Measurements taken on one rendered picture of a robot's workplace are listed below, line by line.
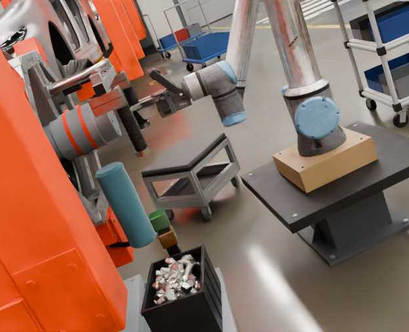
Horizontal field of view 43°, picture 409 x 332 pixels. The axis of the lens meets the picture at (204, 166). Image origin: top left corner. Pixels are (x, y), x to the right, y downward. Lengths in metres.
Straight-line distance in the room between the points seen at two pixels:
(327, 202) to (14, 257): 1.07
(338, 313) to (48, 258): 1.03
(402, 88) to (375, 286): 1.41
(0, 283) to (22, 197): 0.20
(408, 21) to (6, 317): 2.41
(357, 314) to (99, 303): 0.93
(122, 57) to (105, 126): 3.65
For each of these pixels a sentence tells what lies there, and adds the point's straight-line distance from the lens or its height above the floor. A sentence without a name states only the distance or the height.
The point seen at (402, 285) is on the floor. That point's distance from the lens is 1.85.
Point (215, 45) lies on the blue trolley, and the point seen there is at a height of 0.31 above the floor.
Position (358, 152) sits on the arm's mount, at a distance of 1.95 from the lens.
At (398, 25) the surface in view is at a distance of 2.94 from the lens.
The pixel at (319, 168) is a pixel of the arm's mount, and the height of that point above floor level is 0.37.
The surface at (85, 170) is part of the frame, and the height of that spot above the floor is 0.69.
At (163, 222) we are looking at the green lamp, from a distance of 1.26.
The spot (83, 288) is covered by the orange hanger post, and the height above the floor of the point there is 0.65.
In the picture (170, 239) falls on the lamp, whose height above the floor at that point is 0.59.
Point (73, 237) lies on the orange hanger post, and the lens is 1.07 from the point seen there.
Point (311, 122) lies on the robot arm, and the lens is 1.74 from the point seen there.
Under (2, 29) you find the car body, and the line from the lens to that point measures 4.25.
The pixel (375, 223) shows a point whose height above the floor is 0.05.
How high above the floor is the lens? 1.11
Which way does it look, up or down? 18 degrees down
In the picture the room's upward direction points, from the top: 23 degrees counter-clockwise
